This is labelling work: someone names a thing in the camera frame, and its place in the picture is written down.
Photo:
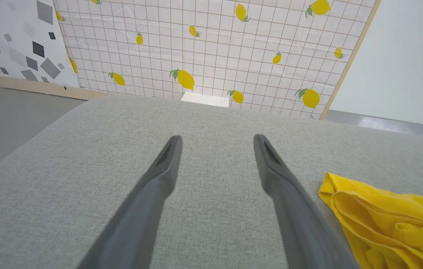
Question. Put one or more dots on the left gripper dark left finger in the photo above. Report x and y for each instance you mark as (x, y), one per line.
(136, 216)

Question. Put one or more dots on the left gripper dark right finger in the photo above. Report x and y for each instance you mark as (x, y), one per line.
(305, 224)

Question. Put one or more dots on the yellow T-shirt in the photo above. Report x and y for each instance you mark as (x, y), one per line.
(394, 224)

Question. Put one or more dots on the small white box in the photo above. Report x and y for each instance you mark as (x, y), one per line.
(206, 99)

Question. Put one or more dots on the lemon print grid panel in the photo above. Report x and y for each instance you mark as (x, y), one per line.
(219, 48)

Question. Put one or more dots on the grey terrazzo print panel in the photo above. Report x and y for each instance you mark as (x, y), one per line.
(17, 41)

